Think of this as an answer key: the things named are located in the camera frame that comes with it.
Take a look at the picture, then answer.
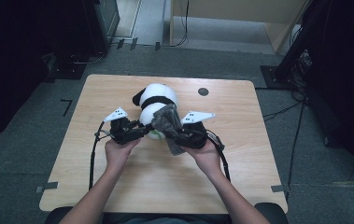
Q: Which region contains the panda plush toy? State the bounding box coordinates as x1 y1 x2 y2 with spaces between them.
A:
132 82 178 141

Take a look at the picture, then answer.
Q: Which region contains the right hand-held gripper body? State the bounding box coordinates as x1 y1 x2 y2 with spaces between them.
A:
178 110 216 149

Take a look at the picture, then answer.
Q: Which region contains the hand-held gripper cable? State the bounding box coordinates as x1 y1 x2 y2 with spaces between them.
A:
88 120 106 190
206 130 232 183

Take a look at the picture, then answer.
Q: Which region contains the black metal stand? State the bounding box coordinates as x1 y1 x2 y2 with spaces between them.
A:
260 0 332 91

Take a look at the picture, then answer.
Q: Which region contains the black flat base plate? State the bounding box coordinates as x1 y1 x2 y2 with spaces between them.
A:
45 62 87 81

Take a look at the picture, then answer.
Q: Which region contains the person's grey shirt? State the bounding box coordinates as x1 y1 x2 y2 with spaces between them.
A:
103 213 232 224

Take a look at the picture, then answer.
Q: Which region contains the black equipment cabinet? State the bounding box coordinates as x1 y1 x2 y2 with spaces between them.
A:
84 0 121 55

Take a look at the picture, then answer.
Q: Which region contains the grey fluffy cloth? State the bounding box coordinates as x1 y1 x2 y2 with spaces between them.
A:
150 104 187 157

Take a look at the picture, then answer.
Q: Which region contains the black looped floor cable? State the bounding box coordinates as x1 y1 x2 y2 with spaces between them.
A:
70 50 107 65

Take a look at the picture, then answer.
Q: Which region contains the dark curtain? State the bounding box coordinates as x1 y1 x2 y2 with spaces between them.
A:
0 0 94 147
302 0 354 185

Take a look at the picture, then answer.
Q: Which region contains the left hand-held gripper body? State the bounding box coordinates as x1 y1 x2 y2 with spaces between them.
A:
103 106 141 146

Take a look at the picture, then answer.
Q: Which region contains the left hand-held gripper cable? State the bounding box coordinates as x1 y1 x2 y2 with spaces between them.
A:
88 120 106 190

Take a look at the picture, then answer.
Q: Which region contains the right hand-held gripper cable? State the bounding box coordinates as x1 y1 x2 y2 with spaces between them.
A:
206 130 232 183

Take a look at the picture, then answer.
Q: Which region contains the black chair armrest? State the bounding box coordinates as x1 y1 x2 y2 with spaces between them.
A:
253 202 290 224
44 205 73 224

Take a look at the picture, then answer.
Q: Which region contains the light wooden desk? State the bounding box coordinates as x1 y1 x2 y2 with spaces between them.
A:
168 0 309 54

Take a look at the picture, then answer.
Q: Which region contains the person's left hand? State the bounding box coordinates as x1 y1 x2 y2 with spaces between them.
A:
105 138 141 171

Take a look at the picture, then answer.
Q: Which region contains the bundle of cables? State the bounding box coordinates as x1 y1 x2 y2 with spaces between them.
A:
290 50 313 101

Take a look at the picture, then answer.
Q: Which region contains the person's right hand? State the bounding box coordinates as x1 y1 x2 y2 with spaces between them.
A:
182 141 225 179

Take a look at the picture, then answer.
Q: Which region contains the long black floor cable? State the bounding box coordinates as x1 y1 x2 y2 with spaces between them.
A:
286 101 306 192

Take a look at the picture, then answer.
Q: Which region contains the black hanging cable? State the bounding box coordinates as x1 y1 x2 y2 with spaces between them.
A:
162 0 190 49

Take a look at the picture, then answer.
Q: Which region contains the short black floor cable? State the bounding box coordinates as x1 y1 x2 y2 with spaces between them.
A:
262 102 304 122

